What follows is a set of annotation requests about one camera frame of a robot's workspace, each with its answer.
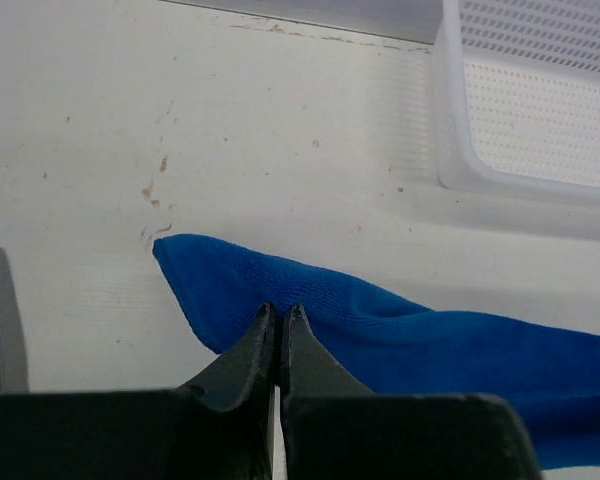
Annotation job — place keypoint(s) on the grey terry towel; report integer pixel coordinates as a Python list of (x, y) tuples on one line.
[(13, 356)]

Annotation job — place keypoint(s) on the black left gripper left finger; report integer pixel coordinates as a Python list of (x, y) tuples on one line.
[(218, 425)]

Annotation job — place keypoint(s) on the blue microfiber towel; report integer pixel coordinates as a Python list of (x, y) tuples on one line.
[(551, 376)]

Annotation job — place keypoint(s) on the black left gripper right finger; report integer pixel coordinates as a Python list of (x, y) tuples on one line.
[(334, 427)]

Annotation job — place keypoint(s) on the white perforated plastic basket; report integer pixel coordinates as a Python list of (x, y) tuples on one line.
[(517, 99)]

